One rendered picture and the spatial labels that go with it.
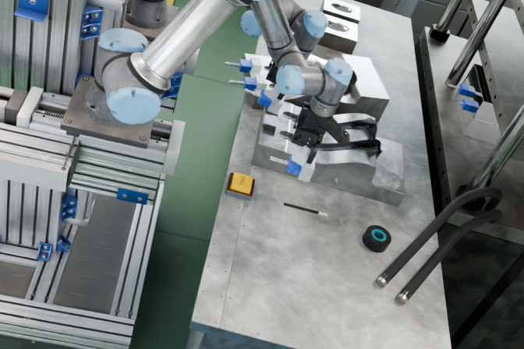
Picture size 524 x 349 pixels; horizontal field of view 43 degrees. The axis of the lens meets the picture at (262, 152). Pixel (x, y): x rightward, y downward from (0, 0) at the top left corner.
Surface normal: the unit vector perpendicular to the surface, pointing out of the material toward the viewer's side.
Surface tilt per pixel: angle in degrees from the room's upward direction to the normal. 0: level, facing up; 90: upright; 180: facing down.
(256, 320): 0
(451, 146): 0
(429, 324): 0
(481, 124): 90
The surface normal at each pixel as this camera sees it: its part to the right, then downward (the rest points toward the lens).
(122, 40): 0.22, -0.81
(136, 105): 0.22, 0.76
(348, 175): -0.11, 0.63
